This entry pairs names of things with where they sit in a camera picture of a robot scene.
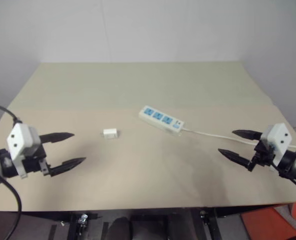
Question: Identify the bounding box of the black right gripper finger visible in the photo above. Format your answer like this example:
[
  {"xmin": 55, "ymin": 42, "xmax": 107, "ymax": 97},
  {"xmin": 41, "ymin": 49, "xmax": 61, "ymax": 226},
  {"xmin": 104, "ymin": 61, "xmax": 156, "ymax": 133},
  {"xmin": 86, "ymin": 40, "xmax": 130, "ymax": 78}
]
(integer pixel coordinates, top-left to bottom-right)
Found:
[
  {"xmin": 217, "ymin": 148, "xmax": 253, "ymax": 169},
  {"xmin": 232, "ymin": 129, "xmax": 263, "ymax": 142}
]

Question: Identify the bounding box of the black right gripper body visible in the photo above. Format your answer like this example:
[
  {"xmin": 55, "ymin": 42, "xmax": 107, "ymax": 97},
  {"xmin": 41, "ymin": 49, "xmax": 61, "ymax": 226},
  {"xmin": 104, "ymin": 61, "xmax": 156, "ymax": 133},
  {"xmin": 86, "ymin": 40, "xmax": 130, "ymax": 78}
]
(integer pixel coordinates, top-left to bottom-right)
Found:
[{"xmin": 247, "ymin": 139, "xmax": 279, "ymax": 172}]

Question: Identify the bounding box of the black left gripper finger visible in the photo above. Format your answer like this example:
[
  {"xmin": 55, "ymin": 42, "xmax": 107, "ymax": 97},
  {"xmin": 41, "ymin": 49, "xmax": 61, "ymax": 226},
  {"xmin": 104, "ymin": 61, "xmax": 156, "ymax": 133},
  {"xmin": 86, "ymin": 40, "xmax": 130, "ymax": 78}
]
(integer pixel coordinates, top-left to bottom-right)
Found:
[
  {"xmin": 40, "ymin": 131, "xmax": 75, "ymax": 145},
  {"xmin": 49, "ymin": 157, "xmax": 87, "ymax": 177}
]

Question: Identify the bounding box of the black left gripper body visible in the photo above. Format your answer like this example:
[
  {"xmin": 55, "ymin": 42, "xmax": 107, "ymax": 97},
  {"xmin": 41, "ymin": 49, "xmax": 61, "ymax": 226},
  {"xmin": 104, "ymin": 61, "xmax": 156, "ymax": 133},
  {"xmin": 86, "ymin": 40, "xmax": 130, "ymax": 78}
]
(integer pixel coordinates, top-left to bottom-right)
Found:
[{"xmin": 22, "ymin": 143, "xmax": 51, "ymax": 177}]

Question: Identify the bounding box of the white plug adapter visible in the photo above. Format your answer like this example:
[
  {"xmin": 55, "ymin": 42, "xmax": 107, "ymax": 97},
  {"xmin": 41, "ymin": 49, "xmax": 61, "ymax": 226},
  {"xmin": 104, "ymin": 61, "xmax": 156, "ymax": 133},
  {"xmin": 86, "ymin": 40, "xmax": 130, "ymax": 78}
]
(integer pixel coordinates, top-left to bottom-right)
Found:
[{"xmin": 103, "ymin": 128, "xmax": 119, "ymax": 139}]

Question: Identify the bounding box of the white blue power strip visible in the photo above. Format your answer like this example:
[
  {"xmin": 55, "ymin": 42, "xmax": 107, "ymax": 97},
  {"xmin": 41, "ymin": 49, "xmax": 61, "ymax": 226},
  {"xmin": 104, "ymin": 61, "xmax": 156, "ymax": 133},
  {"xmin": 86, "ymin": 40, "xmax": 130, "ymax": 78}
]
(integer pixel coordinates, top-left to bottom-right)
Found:
[{"xmin": 138, "ymin": 105, "xmax": 185, "ymax": 134}]

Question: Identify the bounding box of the silver table clamp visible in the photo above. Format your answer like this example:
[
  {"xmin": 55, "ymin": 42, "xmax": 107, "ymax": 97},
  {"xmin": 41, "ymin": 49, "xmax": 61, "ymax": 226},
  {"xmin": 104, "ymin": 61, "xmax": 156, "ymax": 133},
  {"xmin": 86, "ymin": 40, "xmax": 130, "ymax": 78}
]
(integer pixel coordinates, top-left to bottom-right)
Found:
[{"xmin": 78, "ymin": 212, "xmax": 89, "ymax": 237}]

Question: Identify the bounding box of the orange red box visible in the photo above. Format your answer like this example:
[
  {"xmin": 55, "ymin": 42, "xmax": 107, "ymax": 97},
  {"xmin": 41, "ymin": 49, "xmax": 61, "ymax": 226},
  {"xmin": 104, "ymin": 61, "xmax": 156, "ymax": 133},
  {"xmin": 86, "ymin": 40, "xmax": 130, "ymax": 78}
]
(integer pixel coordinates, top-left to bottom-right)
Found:
[{"xmin": 239, "ymin": 201, "xmax": 296, "ymax": 240}]

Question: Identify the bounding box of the black table clamp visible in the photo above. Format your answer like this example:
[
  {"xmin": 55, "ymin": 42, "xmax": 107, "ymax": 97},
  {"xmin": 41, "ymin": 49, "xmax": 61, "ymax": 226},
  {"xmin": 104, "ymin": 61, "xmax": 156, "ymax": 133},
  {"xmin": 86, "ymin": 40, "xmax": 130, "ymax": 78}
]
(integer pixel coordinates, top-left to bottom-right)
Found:
[{"xmin": 199, "ymin": 210, "xmax": 211, "ymax": 226}]

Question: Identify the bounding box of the white power strip cord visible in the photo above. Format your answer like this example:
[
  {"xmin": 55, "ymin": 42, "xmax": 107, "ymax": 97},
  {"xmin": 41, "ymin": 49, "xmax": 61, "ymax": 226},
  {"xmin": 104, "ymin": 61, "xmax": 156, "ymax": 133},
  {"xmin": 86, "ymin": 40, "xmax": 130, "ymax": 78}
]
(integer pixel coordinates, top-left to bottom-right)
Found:
[{"xmin": 180, "ymin": 127, "xmax": 296, "ymax": 151}]

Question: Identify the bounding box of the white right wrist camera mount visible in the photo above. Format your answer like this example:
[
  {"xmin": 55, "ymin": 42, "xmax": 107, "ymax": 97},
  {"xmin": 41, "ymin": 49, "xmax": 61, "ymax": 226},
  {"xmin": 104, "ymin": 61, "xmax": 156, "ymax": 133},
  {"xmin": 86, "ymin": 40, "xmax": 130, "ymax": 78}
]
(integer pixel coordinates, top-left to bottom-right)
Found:
[{"xmin": 260, "ymin": 122, "xmax": 293, "ymax": 167}]

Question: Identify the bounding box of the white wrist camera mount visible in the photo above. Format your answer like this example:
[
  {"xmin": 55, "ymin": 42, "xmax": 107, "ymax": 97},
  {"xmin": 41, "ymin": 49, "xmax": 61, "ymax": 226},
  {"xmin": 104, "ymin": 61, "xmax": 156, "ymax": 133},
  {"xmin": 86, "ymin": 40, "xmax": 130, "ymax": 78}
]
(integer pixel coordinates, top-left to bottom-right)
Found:
[
  {"xmin": 260, "ymin": 122, "xmax": 293, "ymax": 167},
  {"xmin": 7, "ymin": 122, "xmax": 42, "ymax": 180}
]

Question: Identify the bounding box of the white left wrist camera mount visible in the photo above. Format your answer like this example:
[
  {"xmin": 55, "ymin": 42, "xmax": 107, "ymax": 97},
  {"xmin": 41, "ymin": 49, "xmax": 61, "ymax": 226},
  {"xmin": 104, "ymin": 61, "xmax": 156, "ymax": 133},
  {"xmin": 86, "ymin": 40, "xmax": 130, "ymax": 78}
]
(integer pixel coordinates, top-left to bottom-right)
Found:
[{"xmin": 7, "ymin": 122, "xmax": 42, "ymax": 180}]

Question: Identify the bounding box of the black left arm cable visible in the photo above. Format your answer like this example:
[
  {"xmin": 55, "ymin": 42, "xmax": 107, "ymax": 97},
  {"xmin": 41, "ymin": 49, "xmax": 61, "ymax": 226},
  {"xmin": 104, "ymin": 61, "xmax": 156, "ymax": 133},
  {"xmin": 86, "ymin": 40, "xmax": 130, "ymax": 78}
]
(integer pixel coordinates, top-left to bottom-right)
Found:
[{"xmin": 0, "ymin": 102, "xmax": 23, "ymax": 240}]

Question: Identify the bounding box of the black table frame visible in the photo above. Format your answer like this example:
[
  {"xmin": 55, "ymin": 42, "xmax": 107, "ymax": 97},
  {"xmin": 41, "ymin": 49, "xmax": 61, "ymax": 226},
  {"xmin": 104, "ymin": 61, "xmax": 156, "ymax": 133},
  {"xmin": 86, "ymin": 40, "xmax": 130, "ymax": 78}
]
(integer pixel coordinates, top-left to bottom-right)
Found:
[{"xmin": 0, "ymin": 204, "xmax": 296, "ymax": 240}]

